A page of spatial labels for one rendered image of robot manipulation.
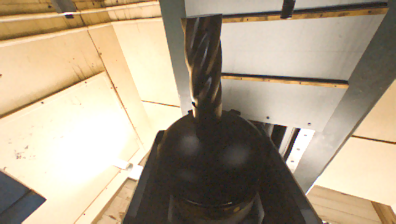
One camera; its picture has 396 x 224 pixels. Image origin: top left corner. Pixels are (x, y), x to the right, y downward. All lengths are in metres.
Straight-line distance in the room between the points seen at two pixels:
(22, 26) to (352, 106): 1.34
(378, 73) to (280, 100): 0.24
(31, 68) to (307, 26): 1.12
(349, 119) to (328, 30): 0.32
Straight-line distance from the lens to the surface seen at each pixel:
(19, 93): 1.08
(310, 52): 0.51
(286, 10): 0.20
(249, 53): 0.50
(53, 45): 1.13
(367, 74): 0.62
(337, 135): 0.73
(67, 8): 0.36
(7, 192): 0.29
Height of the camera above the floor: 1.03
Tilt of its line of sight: 37 degrees up
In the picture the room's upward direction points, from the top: 173 degrees clockwise
